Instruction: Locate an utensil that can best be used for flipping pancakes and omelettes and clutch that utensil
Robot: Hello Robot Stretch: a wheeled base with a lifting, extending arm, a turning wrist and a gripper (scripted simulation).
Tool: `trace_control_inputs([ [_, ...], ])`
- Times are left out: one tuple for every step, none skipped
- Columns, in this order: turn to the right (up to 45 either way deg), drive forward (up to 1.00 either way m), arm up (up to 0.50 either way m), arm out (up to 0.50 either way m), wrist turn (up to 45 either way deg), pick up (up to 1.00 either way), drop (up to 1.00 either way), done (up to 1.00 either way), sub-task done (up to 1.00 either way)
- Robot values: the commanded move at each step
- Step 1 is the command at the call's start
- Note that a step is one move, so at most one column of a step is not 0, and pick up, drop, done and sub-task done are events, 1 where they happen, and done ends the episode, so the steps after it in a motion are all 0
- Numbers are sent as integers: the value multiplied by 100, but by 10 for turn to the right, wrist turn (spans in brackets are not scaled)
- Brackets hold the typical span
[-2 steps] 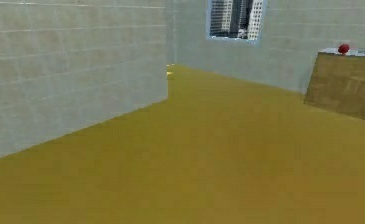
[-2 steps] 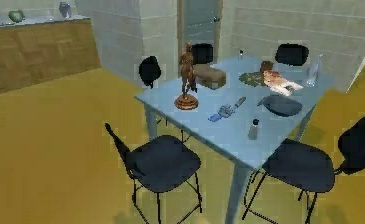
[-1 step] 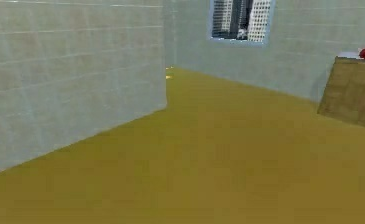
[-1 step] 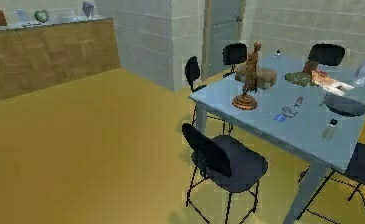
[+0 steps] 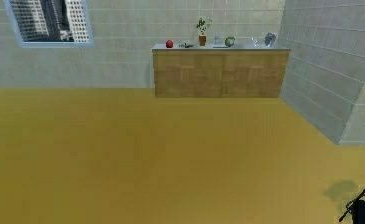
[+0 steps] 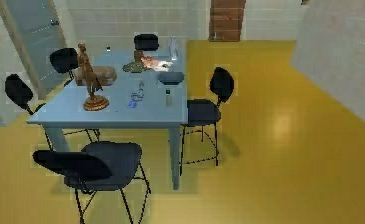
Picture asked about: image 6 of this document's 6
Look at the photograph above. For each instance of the pale blue dining table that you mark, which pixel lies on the pale blue dining table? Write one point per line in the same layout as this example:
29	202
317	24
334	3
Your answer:
150	110

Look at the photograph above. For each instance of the dark grey bowl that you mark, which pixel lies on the dark grey bowl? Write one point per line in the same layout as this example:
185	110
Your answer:
170	78

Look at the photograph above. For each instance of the orange and white cloth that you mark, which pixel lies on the orange and white cloth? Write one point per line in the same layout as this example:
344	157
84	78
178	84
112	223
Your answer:
156	64

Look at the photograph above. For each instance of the clear glass bottle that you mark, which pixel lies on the clear glass bottle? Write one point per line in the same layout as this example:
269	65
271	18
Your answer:
173	49

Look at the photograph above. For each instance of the dark green round plate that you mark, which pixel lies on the dark green round plate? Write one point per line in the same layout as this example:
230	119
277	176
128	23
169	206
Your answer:
131	68

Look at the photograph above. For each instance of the small brown jar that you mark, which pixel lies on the small brown jar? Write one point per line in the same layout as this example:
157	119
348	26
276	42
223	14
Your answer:
138	56

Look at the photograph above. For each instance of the brown bread loaf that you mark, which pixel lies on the brown bread loaf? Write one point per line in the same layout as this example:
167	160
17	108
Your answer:
105	75

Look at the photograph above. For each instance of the brown figure statue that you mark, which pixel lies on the brown figure statue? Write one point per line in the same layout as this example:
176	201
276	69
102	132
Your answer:
89	78

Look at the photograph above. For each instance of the red brick column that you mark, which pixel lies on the red brick column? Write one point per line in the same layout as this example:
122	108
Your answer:
226	20

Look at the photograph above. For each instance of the grey-blue room door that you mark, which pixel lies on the grey-blue room door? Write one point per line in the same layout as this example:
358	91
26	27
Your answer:
33	36

